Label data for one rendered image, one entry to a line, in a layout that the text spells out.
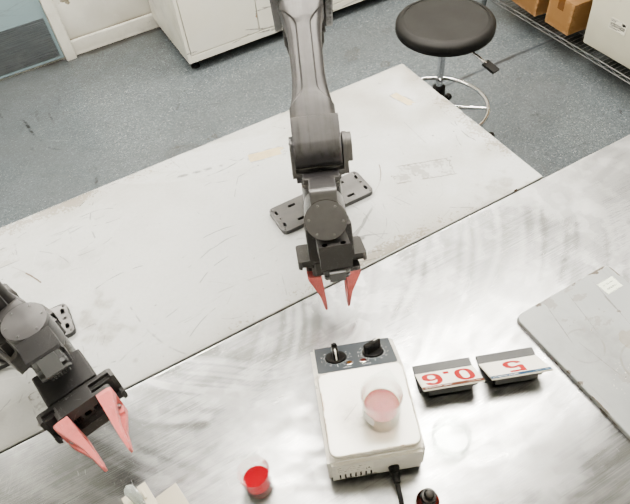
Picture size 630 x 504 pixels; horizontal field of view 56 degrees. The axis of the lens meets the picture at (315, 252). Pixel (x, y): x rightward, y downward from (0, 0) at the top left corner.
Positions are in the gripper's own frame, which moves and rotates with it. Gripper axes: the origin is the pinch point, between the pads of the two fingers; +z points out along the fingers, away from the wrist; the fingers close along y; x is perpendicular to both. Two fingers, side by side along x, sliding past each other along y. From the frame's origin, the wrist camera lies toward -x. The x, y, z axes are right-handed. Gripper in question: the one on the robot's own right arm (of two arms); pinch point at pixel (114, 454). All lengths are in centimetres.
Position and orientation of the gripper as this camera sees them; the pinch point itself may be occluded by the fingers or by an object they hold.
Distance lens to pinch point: 79.7
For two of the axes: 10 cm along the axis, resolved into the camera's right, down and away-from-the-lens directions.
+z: 6.4, 5.6, -5.2
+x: 0.7, 6.3, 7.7
